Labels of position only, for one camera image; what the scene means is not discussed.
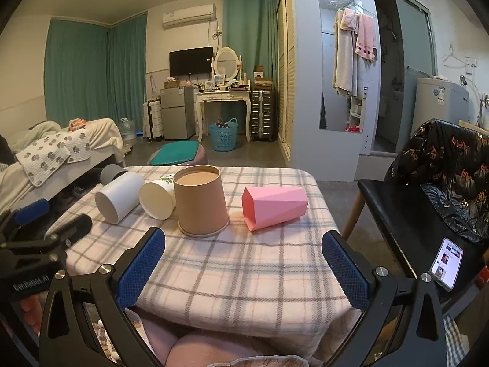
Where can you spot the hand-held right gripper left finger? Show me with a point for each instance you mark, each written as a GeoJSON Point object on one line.
{"type": "Point", "coordinates": [141, 271]}

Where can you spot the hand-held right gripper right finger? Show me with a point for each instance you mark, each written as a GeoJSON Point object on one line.
{"type": "Point", "coordinates": [345, 275]}

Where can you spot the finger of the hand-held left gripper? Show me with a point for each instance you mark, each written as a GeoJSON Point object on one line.
{"type": "Point", "coordinates": [72, 227]}
{"type": "Point", "coordinates": [32, 212]}

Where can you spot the pink faceted cup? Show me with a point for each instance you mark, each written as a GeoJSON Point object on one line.
{"type": "Point", "coordinates": [273, 208]}

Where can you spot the white cup grey base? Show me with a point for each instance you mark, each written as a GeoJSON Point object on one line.
{"type": "Point", "coordinates": [116, 198]}

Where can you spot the white paper cup green print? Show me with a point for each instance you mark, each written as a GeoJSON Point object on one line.
{"type": "Point", "coordinates": [158, 198]}

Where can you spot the brown paper cup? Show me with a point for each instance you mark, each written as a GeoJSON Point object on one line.
{"type": "Point", "coordinates": [200, 202]}

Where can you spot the leaf print blanket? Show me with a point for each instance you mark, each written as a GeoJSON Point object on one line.
{"type": "Point", "coordinates": [49, 156]}

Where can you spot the black chair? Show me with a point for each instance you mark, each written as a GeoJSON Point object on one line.
{"type": "Point", "coordinates": [397, 218]}

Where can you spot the person's leg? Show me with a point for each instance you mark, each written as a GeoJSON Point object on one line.
{"type": "Point", "coordinates": [198, 348]}

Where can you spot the plaid blanket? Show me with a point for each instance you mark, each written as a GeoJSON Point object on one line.
{"type": "Point", "coordinates": [237, 271]}

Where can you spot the bed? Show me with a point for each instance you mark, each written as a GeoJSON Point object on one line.
{"type": "Point", "coordinates": [103, 133]}

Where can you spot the smartphone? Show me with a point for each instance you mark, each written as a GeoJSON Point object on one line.
{"type": "Point", "coordinates": [446, 263]}

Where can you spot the water jug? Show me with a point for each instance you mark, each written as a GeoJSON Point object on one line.
{"type": "Point", "coordinates": [128, 132]}

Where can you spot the stool with green cushion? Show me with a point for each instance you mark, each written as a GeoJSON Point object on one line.
{"type": "Point", "coordinates": [175, 153]}

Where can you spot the white suitcase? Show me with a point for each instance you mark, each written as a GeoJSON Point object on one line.
{"type": "Point", "coordinates": [152, 120]}

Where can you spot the grey mini fridge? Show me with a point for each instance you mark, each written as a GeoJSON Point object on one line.
{"type": "Point", "coordinates": [176, 114]}

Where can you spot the black floral garment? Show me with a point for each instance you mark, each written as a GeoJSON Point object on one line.
{"type": "Point", "coordinates": [443, 156]}

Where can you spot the blue laundry basket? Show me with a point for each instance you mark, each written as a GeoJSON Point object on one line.
{"type": "Point", "coordinates": [223, 137]}

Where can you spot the green curtain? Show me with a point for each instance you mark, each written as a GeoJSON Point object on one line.
{"type": "Point", "coordinates": [250, 30]}
{"type": "Point", "coordinates": [76, 61]}
{"type": "Point", "coordinates": [128, 57]}

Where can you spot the silver suitcase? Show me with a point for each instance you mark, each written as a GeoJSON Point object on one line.
{"type": "Point", "coordinates": [263, 116]}

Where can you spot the white dressing table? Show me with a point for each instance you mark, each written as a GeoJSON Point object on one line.
{"type": "Point", "coordinates": [223, 96]}

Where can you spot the white washing machine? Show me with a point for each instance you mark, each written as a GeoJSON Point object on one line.
{"type": "Point", "coordinates": [435, 103]}

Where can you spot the black television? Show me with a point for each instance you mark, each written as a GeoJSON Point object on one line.
{"type": "Point", "coordinates": [191, 62]}

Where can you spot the white wardrobe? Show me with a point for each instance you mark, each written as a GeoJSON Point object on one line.
{"type": "Point", "coordinates": [287, 76]}

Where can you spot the beige towel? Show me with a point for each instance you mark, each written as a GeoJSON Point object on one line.
{"type": "Point", "coordinates": [344, 65]}

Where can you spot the cardboard box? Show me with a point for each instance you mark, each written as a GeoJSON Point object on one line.
{"type": "Point", "coordinates": [263, 80]}

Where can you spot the oval vanity mirror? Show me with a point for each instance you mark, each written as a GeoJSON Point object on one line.
{"type": "Point", "coordinates": [226, 61]}

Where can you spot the pink towel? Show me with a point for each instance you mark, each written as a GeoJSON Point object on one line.
{"type": "Point", "coordinates": [366, 40]}

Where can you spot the white air conditioner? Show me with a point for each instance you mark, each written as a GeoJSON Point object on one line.
{"type": "Point", "coordinates": [188, 16]}

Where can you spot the glass bathroom door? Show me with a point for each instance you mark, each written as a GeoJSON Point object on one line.
{"type": "Point", "coordinates": [412, 38]}

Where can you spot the wall mirror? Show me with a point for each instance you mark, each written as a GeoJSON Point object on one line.
{"type": "Point", "coordinates": [328, 65]}

